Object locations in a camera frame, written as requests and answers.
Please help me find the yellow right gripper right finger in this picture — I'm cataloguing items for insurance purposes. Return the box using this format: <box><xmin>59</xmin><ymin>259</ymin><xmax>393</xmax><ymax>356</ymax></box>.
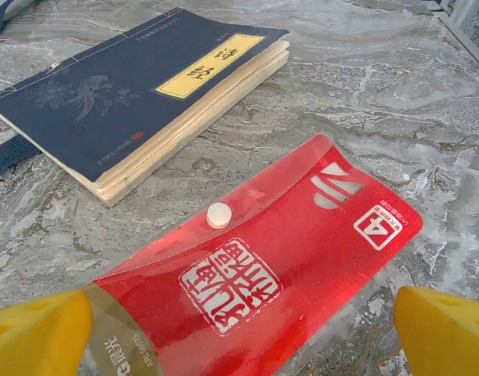
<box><xmin>394</xmin><ymin>285</ymin><xmax>479</xmax><ymax>376</ymax></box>

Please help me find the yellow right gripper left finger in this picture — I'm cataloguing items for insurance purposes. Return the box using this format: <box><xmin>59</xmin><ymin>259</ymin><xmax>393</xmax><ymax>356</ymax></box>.
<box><xmin>0</xmin><ymin>288</ymin><xmax>94</xmax><ymax>376</ymax></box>

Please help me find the red plastic snap pouch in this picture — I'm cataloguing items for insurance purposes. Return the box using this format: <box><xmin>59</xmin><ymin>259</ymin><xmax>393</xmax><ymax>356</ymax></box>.
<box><xmin>82</xmin><ymin>135</ymin><xmax>424</xmax><ymax>376</ymax></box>

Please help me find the navy blue student backpack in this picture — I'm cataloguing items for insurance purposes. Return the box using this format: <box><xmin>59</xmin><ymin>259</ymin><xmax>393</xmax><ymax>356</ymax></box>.
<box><xmin>0</xmin><ymin>0</ymin><xmax>41</xmax><ymax>179</ymax></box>

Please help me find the navy book with yellow label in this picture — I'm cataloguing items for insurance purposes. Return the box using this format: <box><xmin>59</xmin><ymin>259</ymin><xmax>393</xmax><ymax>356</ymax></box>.
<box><xmin>0</xmin><ymin>7</ymin><xmax>291</xmax><ymax>208</ymax></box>

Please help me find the aluminium side rail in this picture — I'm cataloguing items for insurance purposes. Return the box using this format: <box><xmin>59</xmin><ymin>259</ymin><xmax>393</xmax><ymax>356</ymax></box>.
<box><xmin>423</xmin><ymin>0</ymin><xmax>479</xmax><ymax>75</ymax></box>

